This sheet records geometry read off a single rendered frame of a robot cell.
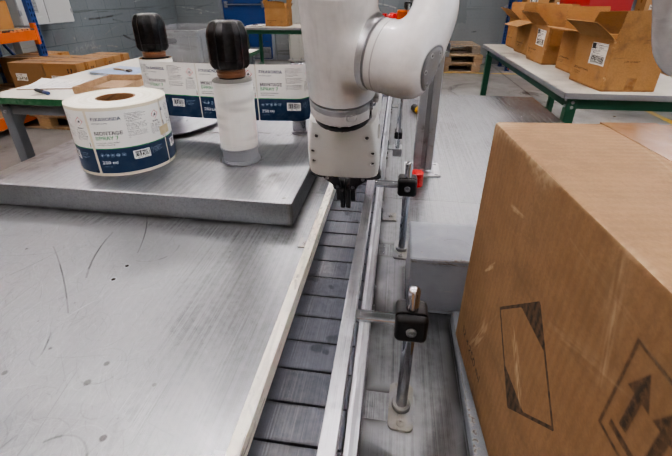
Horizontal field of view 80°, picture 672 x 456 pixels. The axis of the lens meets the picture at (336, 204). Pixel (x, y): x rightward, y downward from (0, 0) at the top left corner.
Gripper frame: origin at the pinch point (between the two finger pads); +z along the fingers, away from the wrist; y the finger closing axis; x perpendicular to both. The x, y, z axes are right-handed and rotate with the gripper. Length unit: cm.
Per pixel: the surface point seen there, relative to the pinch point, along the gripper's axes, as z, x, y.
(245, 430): -10.4, 36.8, 3.4
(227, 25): -13.1, -30.4, 26.5
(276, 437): -6.5, 36.3, 1.6
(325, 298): -0.2, 19.0, 0.4
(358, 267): -9.2, 19.7, -4.0
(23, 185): 8, -4, 67
